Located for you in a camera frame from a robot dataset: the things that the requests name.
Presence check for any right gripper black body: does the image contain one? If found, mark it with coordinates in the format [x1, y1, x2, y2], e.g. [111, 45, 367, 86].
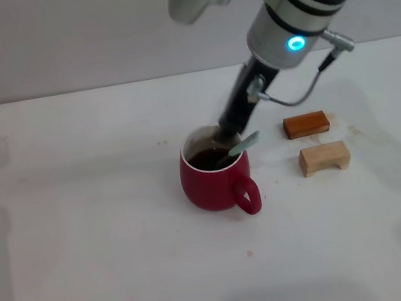
[207, 50, 289, 136]

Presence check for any metal spoon with blue handle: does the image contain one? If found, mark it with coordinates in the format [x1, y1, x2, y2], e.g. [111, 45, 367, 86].
[211, 130, 265, 168]

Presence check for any red ceramic coffee cup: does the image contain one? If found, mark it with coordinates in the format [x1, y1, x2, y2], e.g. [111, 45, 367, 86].
[172, 118, 264, 226]

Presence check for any light wooden spoon rest block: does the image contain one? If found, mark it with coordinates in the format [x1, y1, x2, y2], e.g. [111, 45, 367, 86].
[296, 139, 354, 180]

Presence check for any dark brown wooden block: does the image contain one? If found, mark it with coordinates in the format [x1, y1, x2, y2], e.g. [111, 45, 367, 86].
[281, 109, 332, 142]

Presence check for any black cable with connector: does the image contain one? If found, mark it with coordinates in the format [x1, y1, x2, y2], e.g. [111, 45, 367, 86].
[238, 24, 364, 114]

